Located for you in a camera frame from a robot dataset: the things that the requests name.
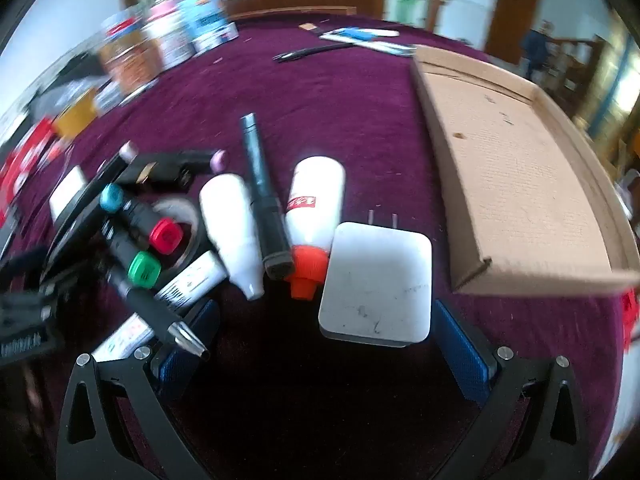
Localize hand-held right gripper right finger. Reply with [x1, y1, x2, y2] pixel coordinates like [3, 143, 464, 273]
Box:
[432, 299, 591, 480]

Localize black marker with pink cap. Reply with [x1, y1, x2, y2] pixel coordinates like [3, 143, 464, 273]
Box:
[137, 149, 230, 173]

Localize slim black pen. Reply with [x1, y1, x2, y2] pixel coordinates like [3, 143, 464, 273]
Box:
[272, 42, 353, 63]

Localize brown cardboard box tray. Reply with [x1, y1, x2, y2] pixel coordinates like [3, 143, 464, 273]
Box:
[410, 44, 640, 297]

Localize yellow packet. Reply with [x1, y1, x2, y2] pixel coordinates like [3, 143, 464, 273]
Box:
[55, 95, 101, 138]

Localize wooden cabinet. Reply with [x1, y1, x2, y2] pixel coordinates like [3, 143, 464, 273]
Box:
[220, 0, 386, 22]

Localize white printed tube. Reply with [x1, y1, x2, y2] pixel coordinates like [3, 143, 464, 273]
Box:
[154, 250, 230, 312]

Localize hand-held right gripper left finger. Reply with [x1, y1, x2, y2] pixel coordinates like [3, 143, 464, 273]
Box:
[56, 299, 222, 480]

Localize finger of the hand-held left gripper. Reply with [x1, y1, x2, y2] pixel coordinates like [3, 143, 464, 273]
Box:
[42, 255, 115, 302]

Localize black pen with silver tip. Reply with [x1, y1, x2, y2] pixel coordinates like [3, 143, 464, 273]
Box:
[106, 265, 212, 362]

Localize white bottle with orange cap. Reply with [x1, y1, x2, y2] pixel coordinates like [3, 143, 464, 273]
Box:
[284, 156, 347, 302]

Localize red packet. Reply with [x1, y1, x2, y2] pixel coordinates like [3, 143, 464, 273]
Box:
[0, 120, 61, 216]

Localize white power bank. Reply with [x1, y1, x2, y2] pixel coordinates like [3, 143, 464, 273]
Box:
[49, 166, 90, 222]

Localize brown tape roll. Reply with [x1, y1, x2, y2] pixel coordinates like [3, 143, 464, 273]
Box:
[150, 197, 207, 271]

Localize black marker with white caps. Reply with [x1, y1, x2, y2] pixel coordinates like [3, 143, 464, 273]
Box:
[47, 141, 141, 266]

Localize red cloth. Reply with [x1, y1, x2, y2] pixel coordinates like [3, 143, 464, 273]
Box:
[621, 290, 640, 352]

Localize black marker with grey caps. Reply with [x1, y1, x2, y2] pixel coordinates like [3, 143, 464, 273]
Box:
[240, 114, 295, 281]

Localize black marker with green cap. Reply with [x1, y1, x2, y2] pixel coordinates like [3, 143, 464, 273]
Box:
[102, 220, 162, 291]

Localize white wall charger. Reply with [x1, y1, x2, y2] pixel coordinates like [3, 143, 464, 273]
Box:
[318, 210, 433, 348]

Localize white squeeze bottle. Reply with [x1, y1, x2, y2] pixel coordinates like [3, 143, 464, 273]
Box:
[199, 173, 266, 302]

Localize pile of printed boxes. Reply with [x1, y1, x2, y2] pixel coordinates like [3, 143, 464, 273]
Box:
[95, 0, 241, 103]

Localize brown wooden door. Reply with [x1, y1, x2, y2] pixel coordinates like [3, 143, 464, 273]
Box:
[485, 0, 543, 66]

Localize black marker with red cap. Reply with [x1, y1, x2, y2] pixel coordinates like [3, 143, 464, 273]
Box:
[117, 197, 185, 256]

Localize black marker with blue caps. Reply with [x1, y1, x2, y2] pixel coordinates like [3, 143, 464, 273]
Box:
[50, 183, 126, 281]

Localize white printed packet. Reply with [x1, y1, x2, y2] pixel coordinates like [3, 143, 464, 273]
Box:
[91, 312, 157, 363]

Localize purple velvet tablecloth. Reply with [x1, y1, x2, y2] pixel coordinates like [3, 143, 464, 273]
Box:
[0, 15, 640, 480]

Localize black lipstick tube gold band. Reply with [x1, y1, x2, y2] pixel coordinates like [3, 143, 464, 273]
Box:
[119, 160, 196, 192]

